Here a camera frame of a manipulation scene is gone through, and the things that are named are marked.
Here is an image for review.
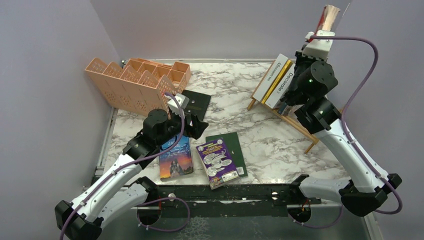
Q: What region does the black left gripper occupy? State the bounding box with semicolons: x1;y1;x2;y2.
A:
157;108;209;147

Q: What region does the brown Decorate Furniture book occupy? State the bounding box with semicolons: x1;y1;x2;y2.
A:
265;63;295;109

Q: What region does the yellow Little Prince book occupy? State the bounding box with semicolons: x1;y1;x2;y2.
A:
261;59;293;104

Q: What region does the white Afternoon Tea book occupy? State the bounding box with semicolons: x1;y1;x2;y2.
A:
251;54;290;102

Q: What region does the blue Jane Eyre book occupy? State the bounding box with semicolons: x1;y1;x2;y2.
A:
158;136;194;182

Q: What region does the Little Women book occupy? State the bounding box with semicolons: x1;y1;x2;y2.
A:
277;102;292;116

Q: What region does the red comic paperback book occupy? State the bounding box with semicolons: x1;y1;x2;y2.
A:
315;4;341;33

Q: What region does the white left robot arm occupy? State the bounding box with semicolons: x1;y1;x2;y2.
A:
54;109;209;240

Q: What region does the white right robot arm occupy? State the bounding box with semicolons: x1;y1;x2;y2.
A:
281;50;402;217

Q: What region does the black hardcover book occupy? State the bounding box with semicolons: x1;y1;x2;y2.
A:
182;89;211;121

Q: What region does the dark green thin book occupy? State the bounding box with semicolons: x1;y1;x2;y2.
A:
205;132;248;178

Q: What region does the wooden book rack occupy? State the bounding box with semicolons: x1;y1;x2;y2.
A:
247;60;345;155

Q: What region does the purple comic paperback book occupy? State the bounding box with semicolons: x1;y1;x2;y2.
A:
195;137;240;190

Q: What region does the peach plastic file organizer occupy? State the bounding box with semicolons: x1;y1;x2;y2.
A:
85;57;192;117

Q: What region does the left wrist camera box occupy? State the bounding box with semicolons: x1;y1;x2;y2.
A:
167;93;189;118

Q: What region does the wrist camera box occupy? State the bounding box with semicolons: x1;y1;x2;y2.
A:
167;93;189;118
301;30;336;62

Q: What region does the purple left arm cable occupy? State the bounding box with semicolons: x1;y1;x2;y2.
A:
58;92;192;240

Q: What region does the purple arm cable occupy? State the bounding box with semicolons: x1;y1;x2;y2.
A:
287;34;404;230
58;92;192;240

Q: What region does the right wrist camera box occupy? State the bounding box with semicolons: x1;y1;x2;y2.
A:
301;30;336;62

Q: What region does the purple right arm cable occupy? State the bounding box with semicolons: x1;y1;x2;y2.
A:
287;34;404;230

